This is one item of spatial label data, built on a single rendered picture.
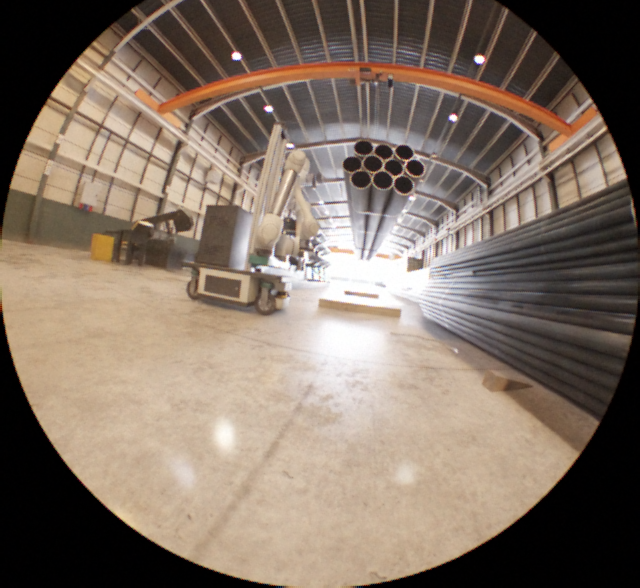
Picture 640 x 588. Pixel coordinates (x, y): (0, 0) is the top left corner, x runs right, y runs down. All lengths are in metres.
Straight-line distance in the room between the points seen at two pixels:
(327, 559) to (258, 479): 0.18
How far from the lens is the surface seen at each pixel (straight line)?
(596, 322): 0.88
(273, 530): 0.39
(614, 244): 1.06
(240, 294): 1.74
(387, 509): 0.44
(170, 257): 6.61
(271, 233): 1.50
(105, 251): 5.79
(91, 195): 9.82
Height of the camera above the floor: 0.35
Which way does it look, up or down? 2 degrees up
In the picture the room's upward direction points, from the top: 8 degrees clockwise
